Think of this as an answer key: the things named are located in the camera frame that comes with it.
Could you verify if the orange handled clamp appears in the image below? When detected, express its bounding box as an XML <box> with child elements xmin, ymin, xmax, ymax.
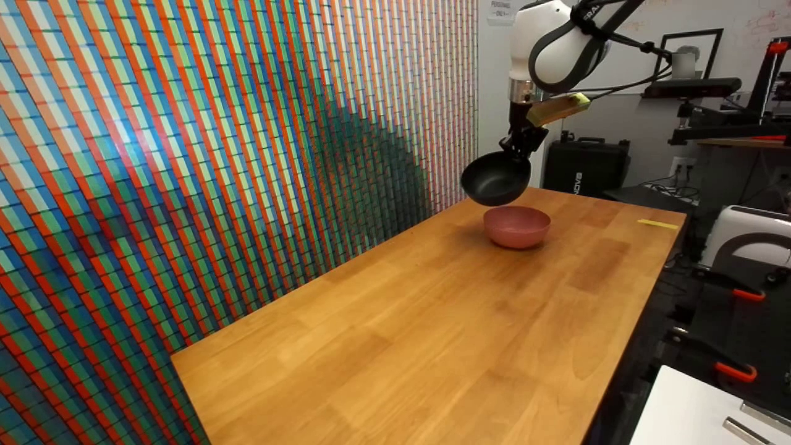
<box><xmin>693</xmin><ymin>268</ymin><xmax>771</xmax><ymax>306</ymax></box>
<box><xmin>667</xmin><ymin>325</ymin><xmax>761</xmax><ymax>387</ymax></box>

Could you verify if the black hard case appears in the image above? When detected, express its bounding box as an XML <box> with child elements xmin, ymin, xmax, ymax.
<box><xmin>543</xmin><ymin>131</ymin><xmax>634</xmax><ymax>199</ymax></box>

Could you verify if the colourful striped backdrop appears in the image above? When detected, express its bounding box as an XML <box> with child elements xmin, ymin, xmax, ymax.
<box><xmin>0</xmin><ymin>0</ymin><xmax>483</xmax><ymax>445</ymax></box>

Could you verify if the black bowl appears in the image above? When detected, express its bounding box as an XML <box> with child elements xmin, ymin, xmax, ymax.
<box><xmin>460</xmin><ymin>150</ymin><xmax>534</xmax><ymax>207</ymax></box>

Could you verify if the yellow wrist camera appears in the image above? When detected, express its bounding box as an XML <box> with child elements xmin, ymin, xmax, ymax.
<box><xmin>526</xmin><ymin>91</ymin><xmax>593</xmax><ymax>128</ymax></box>

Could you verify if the white rounded appliance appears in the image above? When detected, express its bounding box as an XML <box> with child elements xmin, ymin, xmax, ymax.
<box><xmin>701</xmin><ymin>202</ymin><xmax>791</xmax><ymax>272</ymax></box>

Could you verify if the white door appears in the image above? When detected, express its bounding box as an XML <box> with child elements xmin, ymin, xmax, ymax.
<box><xmin>478</xmin><ymin>0</ymin><xmax>564</xmax><ymax>191</ymax></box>

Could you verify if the white paper door sign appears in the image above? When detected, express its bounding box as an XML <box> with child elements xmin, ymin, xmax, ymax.
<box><xmin>488</xmin><ymin>0</ymin><xmax>519</xmax><ymax>24</ymax></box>

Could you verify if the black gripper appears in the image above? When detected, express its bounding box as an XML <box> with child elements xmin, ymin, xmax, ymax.
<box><xmin>498</xmin><ymin>78</ymin><xmax>552</xmax><ymax>170</ymax></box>

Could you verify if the white box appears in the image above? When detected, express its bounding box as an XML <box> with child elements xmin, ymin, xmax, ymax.
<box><xmin>628</xmin><ymin>364</ymin><xmax>791</xmax><ymax>445</ymax></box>

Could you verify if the pink bowl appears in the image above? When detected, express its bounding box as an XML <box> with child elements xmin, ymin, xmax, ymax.
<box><xmin>483</xmin><ymin>205</ymin><xmax>555</xmax><ymax>253</ymax></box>

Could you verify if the black stand with red top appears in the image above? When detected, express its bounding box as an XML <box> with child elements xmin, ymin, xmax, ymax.
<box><xmin>744</xmin><ymin>34</ymin><xmax>791</xmax><ymax>127</ymax></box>

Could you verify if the framed portrait picture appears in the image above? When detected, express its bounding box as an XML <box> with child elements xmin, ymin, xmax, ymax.
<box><xmin>659</xmin><ymin>27</ymin><xmax>728</xmax><ymax>85</ymax></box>

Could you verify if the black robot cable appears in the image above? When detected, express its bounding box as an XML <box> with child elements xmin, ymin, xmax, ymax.
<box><xmin>526</xmin><ymin>0</ymin><xmax>683</xmax><ymax>99</ymax></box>

